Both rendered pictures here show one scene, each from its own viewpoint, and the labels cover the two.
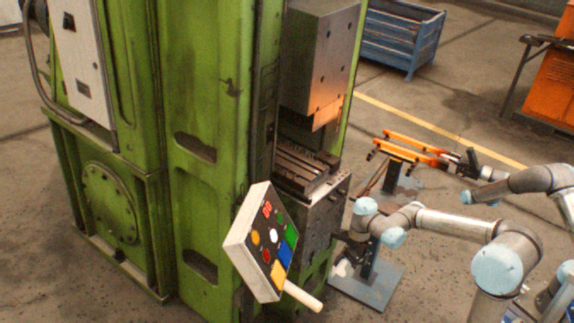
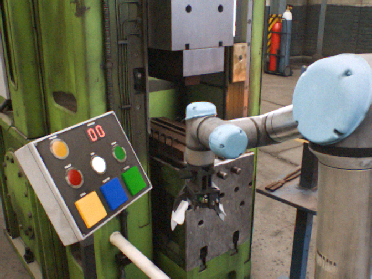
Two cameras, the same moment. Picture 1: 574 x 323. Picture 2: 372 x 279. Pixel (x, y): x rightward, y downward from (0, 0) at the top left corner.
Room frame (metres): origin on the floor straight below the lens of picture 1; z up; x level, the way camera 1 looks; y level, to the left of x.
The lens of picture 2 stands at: (0.25, -0.53, 1.53)
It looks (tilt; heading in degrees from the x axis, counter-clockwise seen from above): 20 degrees down; 17
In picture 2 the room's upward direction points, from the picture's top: straight up
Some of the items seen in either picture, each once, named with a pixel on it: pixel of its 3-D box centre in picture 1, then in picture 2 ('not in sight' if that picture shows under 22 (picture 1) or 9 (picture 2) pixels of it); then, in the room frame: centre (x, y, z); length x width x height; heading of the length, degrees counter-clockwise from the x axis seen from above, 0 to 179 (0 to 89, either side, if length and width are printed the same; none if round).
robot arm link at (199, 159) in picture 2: (360, 231); (201, 154); (1.17, -0.28, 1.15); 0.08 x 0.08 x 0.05
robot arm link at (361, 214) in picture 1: (364, 214); (201, 125); (1.17, -0.28, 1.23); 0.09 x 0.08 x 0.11; 44
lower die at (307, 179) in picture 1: (282, 162); (172, 138); (1.81, 0.03, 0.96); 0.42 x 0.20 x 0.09; 55
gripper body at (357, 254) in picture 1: (357, 248); (201, 184); (1.16, -0.28, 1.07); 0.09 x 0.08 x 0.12; 36
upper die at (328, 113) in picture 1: (288, 97); (171, 55); (1.81, 0.03, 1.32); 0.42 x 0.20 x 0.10; 55
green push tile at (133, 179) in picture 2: (289, 236); (133, 180); (1.26, -0.04, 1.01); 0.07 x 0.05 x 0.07; 170
